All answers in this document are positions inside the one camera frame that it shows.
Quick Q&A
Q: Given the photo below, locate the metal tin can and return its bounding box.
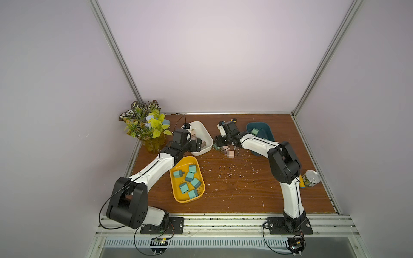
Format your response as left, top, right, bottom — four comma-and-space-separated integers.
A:
302, 170, 322, 188

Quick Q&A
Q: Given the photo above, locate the teal storage box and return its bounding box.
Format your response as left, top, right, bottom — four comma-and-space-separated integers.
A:
242, 122, 278, 158

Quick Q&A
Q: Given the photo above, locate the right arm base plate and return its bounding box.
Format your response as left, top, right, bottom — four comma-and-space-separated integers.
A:
267, 217, 314, 235

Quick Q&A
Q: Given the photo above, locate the teal plug bottom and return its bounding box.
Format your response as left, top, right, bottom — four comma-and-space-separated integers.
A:
190, 178, 202, 189

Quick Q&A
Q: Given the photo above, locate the white storage box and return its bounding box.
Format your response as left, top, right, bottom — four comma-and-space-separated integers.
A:
189, 121, 214, 156

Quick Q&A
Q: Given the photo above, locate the green plug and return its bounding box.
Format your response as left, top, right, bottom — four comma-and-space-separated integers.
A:
251, 128, 260, 136

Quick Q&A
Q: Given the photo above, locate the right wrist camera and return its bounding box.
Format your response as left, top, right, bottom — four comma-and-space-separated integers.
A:
217, 121, 227, 137

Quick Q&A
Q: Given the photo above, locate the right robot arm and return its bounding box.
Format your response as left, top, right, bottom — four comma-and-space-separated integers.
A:
214, 120, 306, 232

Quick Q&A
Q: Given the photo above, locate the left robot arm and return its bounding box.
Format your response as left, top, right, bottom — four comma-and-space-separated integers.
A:
104, 129, 202, 231

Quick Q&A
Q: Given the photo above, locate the light teal plug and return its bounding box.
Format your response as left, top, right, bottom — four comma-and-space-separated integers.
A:
173, 170, 185, 178

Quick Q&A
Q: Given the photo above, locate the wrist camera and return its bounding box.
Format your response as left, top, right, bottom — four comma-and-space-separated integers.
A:
217, 121, 227, 137
182, 123, 191, 131

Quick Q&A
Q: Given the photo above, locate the yellow storage box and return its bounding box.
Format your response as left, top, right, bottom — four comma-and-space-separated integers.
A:
170, 156, 205, 204

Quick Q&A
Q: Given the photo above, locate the potted green plant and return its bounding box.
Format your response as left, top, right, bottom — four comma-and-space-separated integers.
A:
118, 100, 172, 154

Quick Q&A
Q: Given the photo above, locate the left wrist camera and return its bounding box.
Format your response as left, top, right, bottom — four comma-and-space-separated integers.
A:
182, 123, 191, 131

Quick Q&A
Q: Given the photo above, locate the yellow toy shovel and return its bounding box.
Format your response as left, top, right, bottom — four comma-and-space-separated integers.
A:
299, 175, 305, 189

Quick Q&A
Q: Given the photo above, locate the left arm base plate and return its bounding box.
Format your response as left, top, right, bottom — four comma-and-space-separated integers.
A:
140, 217, 185, 235

